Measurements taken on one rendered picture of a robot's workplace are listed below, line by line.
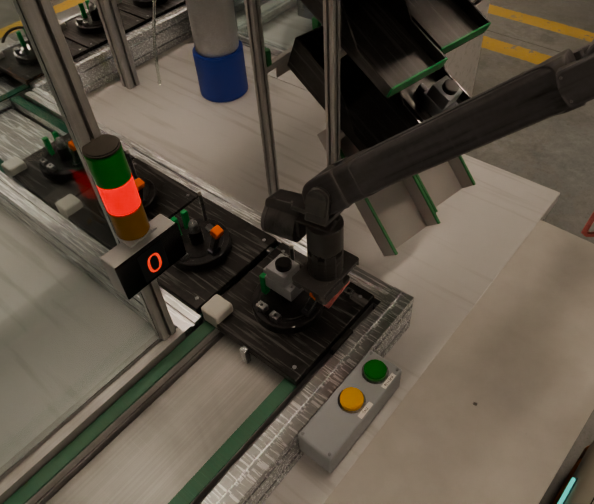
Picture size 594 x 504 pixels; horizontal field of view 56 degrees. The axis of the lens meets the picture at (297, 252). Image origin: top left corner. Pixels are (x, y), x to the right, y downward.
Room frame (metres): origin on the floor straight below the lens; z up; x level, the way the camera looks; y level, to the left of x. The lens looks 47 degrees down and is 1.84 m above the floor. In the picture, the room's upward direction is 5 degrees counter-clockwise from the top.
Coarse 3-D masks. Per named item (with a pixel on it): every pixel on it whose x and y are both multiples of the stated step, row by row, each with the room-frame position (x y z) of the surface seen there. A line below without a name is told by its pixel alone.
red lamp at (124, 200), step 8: (128, 184) 0.60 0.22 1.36; (104, 192) 0.59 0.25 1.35; (112, 192) 0.58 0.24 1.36; (120, 192) 0.59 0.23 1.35; (128, 192) 0.59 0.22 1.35; (136, 192) 0.61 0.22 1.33; (104, 200) 0.59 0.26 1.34; (112, 200) 0.58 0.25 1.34; (120, 200) 0.59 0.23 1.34; (128, 200) 0.59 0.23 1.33; (136, 200) 0.60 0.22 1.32; (112, 208) 0.59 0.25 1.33; (120, 208) 0.58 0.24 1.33; (128, 208) 0.59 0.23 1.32; (136, 208) 0.60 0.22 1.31
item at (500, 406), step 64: (512, 256) 0.83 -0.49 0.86; (576, 256) 0.82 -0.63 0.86; (512, 320) 0.66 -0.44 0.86; (576, 320) 0.64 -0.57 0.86; (448, 384) 0.52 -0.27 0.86; (512, 384) 0.51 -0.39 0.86; (576, 384) 0.50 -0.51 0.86; (384, 448) 0.41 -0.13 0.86; (448, 448) 0.40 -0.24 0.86; (512, 448) 0.39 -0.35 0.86
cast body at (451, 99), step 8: (440, 80) 0.93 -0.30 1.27; (448, 80) 0.92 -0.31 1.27; (424, 88) 0.95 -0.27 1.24; (432, 88) 0.92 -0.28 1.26; (440, 88) 0.91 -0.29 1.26; (448, 88) 0.90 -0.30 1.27; (456, 88) 0.91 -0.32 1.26; (424, 96) 0.93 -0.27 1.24; (432, 96) 0.92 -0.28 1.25; (440, 96) 0.90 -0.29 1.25; (448, 96) 0.90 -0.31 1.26; (456, 96) 0.90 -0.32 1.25; (424, 104) 0.93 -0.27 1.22; (432, 104) 0.92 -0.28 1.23; (440, 104) 0.90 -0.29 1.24; (448, 104) 0.90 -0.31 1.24; (456, 104) 0.92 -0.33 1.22; (432, 112) 0.91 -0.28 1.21; (440, 112) 0.90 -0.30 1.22
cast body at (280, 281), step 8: (280, 256) 0.69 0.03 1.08; (272, 264) 0.67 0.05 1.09; (280, 264) 0.66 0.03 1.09; (288, 264) 0.66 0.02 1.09; (296, 264) 0.67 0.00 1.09; (264, 272) 0.69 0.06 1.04; (272, 272) 0.65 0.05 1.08; (280, 272) 0.65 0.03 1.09; (288, 272) 0.65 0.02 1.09; (296, 272) 0.66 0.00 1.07; (272, 280) 0.66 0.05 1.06; (280, 280) 0.64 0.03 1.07; (288, 280) 0.64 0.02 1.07; (272, 288) 0.66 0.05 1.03; (280, 288) 0.64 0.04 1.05; (288, 288) 0.64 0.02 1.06; (296, 288) 0.64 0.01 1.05; (288, 296) 0.63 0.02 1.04; (296, 296) 0.64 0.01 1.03
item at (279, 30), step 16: (240, 0) 1.95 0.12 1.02; (272, 0) 1.85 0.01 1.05; (288, 0) 1.80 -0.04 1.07; (240, 16) 1.96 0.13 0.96; (272, 16) 1.85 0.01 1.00; (288, 16) 1.80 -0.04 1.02; (304, 16) 1.76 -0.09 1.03; (240, 32) 1.97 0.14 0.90; (272, 32) 1.86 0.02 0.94; (288, 32) 1.81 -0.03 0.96; (304, 32) 1.76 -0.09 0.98; (288, 48) 1.81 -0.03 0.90
